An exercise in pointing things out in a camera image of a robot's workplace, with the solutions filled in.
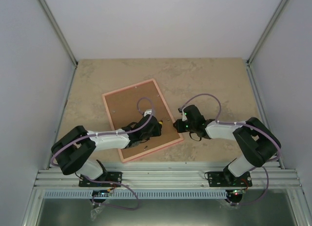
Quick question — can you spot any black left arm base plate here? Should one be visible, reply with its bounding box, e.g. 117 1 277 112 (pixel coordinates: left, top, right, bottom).
78 171 122 188

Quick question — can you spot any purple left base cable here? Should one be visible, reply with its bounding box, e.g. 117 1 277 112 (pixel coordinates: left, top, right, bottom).
84 174 141 211

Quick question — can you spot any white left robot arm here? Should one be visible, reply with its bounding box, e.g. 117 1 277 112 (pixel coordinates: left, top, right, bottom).
51 114 163 187

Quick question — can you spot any left controller board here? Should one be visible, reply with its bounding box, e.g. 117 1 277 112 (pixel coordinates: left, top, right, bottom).
91 188 114 204

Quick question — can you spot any grey slotted cable duct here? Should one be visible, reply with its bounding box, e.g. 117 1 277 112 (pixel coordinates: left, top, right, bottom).
44 189 226 200

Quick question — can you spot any aluminium corner post right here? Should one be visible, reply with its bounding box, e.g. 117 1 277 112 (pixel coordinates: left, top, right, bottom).
246 0 290 67

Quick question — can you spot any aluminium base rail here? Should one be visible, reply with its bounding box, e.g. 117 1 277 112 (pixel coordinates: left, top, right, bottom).
34 162 301 189

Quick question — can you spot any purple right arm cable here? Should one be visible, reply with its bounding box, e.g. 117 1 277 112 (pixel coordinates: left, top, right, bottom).
180 94 282 170

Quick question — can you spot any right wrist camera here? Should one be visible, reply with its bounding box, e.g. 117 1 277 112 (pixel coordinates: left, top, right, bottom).
178 107 187 121

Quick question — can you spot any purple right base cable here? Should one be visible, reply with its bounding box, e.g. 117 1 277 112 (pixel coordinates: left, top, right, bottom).
226 166 270 207

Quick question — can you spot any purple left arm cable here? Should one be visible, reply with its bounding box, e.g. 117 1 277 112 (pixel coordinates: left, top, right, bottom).
50 96 156 166

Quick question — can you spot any controller board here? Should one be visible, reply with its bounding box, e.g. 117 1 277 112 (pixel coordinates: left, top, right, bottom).
91 188 114 204
225 188 246 205

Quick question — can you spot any aluminium corner post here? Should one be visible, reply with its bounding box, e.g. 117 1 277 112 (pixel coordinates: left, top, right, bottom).
246 0 290 67
34 0 78 67

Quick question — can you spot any right controller board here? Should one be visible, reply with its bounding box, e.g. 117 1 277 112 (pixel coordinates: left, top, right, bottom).
225 188 246 205

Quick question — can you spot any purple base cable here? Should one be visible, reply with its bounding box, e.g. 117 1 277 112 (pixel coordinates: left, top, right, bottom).
84 174 141 211
226 166 270 207

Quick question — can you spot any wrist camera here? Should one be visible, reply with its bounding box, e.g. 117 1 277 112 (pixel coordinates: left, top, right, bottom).
143 109 153 117
178 107 187 121

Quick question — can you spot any aluminium corner post left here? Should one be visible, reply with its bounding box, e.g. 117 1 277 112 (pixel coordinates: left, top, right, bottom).
34 0 78 67

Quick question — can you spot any pink wooden photo frame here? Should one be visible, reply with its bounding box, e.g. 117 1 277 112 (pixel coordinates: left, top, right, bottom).
102 79 184 163

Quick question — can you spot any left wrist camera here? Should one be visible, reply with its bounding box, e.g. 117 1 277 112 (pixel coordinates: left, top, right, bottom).
143 109 153 117

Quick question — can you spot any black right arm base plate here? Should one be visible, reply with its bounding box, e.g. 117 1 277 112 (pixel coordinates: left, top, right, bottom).
204 171 253 188

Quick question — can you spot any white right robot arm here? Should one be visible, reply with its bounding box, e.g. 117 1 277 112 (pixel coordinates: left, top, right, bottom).
173 105 281 187

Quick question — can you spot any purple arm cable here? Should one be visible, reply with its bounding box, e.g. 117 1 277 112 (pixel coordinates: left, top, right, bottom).
180 94 282 170
50 96 156 166

